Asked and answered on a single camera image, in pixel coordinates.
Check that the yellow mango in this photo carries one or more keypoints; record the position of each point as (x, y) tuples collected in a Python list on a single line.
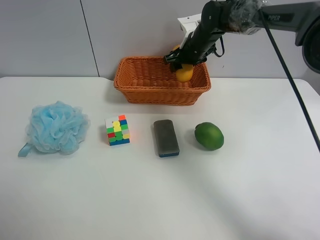
[(184, 75)]

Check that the grey blue board eraser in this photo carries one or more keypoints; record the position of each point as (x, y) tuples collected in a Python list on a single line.
[(166, 139)]

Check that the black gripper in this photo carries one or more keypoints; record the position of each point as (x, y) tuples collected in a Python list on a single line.
[(200, 44)]

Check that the blue mesh bath sponge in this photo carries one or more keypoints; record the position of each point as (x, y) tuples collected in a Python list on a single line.
[(56, 127)]

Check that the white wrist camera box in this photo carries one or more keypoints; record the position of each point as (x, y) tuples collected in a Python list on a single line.
[(188, 25)]

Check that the green lemon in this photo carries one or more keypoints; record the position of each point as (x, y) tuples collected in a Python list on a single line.
[(209, 136)]

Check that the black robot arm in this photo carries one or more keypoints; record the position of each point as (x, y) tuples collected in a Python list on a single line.
[(249, 16)]

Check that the orange woven basket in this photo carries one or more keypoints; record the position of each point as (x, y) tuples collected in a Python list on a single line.
[(149, 80)]

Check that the colourful puzzle cube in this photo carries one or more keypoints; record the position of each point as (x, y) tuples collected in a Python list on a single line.
[(117, 130)]

